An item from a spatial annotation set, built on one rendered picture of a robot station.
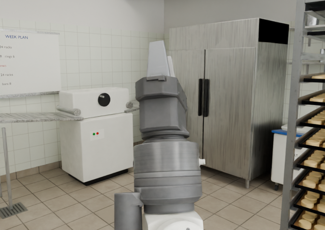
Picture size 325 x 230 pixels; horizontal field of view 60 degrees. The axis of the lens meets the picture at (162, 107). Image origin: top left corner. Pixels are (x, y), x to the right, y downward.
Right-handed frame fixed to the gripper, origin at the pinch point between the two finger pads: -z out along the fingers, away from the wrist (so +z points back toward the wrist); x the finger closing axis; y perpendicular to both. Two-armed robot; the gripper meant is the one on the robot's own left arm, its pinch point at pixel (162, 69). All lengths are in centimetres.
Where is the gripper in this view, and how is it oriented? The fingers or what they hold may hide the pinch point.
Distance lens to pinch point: 41.1
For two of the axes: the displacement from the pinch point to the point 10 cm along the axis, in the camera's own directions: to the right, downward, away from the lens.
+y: -9.8, 1.0, 2.0
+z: 0.5, 9.7, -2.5
